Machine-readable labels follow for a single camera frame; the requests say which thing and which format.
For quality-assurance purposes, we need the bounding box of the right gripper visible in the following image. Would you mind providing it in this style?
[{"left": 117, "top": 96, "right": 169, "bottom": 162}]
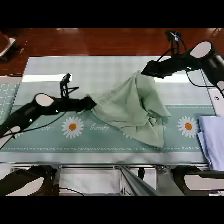
[{"left": 140, "top": 57, "right": 190, "bottom": 80}]

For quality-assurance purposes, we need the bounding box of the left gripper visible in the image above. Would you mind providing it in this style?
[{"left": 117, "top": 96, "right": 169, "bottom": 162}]
[{"left": 64, "top": 95, "right": 98, "bottom": 113}]

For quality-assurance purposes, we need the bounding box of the pale green shirt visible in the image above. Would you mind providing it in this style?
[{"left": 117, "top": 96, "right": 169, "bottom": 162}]
[{"left": 88, "top": 69, "right": 172, "bottom": 149}]

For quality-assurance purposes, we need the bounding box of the light blue garment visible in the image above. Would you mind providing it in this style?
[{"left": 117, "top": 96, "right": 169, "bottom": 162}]
[{"left": 196, "top": 115, "right": 224, "bottom": 172}]

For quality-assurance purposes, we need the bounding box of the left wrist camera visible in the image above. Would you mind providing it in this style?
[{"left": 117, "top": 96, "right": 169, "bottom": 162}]
[{"left": 59, "top": 72, "right": 81, "bottom": 99}]

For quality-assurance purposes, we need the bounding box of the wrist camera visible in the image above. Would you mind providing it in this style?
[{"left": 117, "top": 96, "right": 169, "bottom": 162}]
[
  {"left": 59, "top": 72, "right": 81, "bottom": 99},
  {"left": 165, "top": 30, "right": 188, "bottom": 58}
]

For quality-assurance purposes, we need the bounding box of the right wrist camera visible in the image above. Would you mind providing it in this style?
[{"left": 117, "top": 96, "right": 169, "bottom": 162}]
[{"left": 165, "top": 30, "right": 188, "bottom": 58}]

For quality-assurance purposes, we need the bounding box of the black cable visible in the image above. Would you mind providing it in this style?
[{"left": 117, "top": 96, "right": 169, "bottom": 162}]
[
  {"left": 0, "top": 111, "right": 68, "bottom": 142},
  {"left": 184, "top": 67, "right": 216, "bottom": 89}
]

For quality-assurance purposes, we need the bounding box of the silver frame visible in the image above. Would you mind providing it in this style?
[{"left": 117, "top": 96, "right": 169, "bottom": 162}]
[{"left": 0, "top": 161, "right": 224, "bottom": 197}]

